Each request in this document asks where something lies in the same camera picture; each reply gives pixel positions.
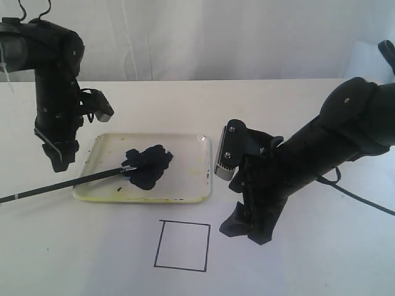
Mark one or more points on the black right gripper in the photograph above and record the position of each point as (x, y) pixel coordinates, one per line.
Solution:
(266, 181)

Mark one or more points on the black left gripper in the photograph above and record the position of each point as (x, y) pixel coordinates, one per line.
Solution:
(57, 118)

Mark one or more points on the thin black paintbrush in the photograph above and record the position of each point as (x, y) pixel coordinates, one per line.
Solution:
(69, 183)

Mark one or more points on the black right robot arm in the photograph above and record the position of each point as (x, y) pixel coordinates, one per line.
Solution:
(356, 120)

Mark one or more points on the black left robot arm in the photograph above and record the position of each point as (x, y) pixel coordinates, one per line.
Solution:
(54, 53)

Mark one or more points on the white paint tray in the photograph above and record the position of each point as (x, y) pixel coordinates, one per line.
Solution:
(187, 180)

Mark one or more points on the dark blue paint blob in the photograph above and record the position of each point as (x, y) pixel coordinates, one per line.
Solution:
(151, 164)

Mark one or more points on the white backdrop curtain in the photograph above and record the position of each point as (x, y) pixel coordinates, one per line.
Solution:
(222, 40)

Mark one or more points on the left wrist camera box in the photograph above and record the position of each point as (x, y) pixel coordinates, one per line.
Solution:
(95, 104)

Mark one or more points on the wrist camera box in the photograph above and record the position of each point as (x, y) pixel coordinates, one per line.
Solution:
(230, 149)
(95, 104)

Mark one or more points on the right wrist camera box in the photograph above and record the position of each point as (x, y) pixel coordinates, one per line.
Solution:
(230, 149)

